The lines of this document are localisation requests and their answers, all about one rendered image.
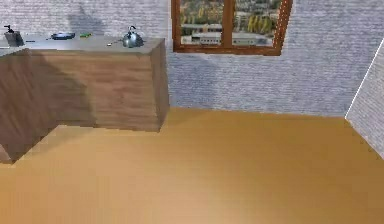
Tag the dark blue frying pan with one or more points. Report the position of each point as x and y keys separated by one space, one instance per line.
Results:
x=63 y=35

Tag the green small object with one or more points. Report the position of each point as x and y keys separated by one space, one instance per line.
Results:
x=85 y=35

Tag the brown framed window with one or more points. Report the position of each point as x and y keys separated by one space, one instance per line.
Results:
x=230 y=26

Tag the brown wooden kitchen counter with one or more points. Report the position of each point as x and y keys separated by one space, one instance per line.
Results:
x=100 y=90

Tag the grey metal kettle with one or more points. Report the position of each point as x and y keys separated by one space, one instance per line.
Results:
x=132 y=39

